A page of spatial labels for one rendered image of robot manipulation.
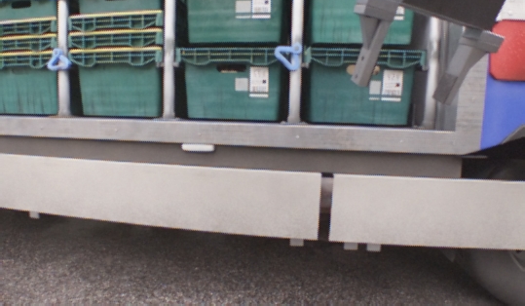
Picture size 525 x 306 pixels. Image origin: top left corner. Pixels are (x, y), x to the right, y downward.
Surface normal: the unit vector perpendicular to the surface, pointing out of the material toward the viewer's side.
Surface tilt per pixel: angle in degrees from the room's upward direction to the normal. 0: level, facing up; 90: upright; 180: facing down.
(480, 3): 113
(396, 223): 90
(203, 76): 94
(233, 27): 96
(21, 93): 98
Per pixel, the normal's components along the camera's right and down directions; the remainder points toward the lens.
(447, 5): 0.08, 0.49
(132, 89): -0.11, 0.11
